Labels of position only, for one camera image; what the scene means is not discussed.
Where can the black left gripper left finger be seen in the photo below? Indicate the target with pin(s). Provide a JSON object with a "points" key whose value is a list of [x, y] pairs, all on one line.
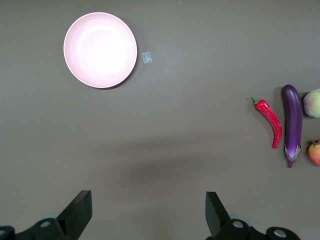
{"points": [[75, 217]]}

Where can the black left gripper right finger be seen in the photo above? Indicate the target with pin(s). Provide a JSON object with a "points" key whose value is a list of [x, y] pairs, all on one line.
{"points": [[220, 222]]}

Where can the red-yellow pomegranate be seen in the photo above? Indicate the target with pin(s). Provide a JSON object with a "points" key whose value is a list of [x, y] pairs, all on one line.
{"points": [[315, 153]]}

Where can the red chili pepper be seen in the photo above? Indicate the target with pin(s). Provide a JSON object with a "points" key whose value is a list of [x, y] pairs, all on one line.
{"points": [[268, 113]]}

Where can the purple eggplant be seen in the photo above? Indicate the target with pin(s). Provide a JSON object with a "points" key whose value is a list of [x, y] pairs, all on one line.
{"points": [[292, 120]]}

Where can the yellow-green peach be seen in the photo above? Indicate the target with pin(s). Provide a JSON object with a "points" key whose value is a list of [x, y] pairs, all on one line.
{"points": [[313, 102]]}

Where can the brown table cover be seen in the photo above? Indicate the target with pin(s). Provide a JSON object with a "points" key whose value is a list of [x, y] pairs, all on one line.
{"points": [[175, 112]]}

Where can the pink round plate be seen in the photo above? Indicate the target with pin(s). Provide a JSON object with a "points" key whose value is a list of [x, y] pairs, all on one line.
{"points": [[100, 50]]}

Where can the small clear tape piece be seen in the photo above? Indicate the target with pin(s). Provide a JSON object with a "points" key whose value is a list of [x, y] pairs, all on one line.
{"points": [[146, 57]]}

